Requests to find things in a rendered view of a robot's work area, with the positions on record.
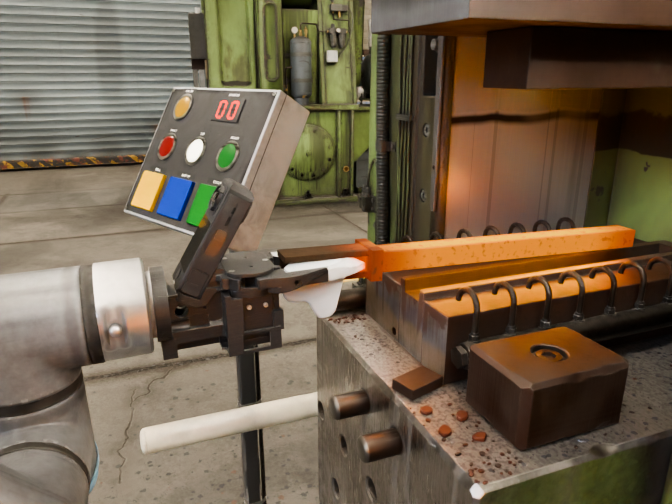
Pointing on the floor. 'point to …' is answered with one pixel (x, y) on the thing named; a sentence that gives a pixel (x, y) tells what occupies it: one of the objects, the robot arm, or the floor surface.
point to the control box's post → (249, 431)
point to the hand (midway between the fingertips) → (349, 256)
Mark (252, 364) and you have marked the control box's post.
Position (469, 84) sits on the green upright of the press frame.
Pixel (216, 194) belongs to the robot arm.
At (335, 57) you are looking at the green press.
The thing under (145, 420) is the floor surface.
